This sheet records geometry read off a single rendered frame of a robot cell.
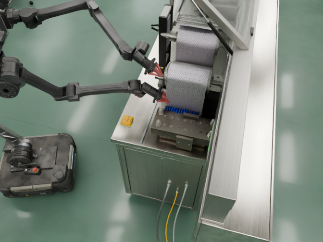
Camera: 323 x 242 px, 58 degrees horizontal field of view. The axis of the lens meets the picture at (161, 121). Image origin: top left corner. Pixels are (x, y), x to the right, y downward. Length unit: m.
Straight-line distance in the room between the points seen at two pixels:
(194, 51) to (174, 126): 0.47
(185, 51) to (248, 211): 1.09
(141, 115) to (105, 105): 1.35
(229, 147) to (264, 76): 0.67
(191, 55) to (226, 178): 1.11
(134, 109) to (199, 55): 0.58
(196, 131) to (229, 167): 0.86
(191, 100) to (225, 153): 0.88
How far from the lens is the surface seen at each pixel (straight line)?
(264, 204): 1.14
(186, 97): 1.77
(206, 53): 1.83
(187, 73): 1.68
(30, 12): 1.96
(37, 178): 2.66
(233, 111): 1.05
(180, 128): 1.76
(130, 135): 1.89
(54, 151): 2.73
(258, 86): 1.49
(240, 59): 1.26
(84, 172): 2.84
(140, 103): 2.05
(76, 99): 1.79
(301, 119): 3.47
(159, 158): 1.91
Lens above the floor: 2.43
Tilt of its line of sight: 52 degrees down
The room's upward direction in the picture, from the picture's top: 1 degrees clockwise
